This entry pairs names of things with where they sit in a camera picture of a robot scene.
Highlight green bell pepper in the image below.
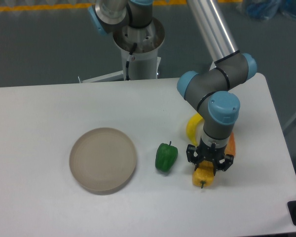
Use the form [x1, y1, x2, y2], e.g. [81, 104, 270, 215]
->
[155, 141, 178, 173]

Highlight yellow bell pepper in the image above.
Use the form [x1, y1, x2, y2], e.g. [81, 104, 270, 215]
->
[192, 161, 215, 188]

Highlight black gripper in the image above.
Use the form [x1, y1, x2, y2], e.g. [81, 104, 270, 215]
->
[186, 139, 234, 176]

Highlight yellow banana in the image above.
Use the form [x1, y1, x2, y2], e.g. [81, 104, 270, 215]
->
[185, 113, 204, 146]

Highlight beige round plate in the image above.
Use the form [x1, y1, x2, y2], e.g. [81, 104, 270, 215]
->
[69, 127, 137, 195]

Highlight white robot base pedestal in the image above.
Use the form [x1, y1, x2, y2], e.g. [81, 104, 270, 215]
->
[81, 17, 165, 83]

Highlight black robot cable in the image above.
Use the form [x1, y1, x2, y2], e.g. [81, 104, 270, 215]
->
[124, 42, 138, 81]

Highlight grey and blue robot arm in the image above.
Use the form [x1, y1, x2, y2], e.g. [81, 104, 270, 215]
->
[88, 0, 257, 173]

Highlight blue plastic bags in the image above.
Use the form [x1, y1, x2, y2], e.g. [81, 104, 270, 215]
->
[241, 0, 296, 20]

